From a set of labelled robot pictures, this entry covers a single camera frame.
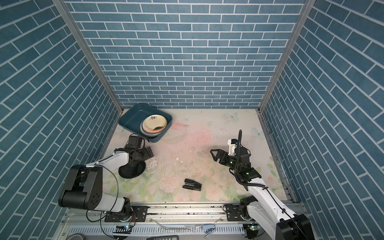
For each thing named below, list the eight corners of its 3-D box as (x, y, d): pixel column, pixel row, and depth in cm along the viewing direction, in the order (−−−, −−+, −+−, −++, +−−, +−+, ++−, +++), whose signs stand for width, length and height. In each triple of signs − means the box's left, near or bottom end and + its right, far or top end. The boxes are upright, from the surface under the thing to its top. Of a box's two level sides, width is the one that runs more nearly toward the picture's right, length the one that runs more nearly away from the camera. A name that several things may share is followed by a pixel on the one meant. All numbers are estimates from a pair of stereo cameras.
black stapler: (183, 187, 84) (182, 186, 82) (185, 179, 87) (184, 178, 85) (200, 191, 83) (200, 190, 81) (202, 183, 86) (202, 181, 84)
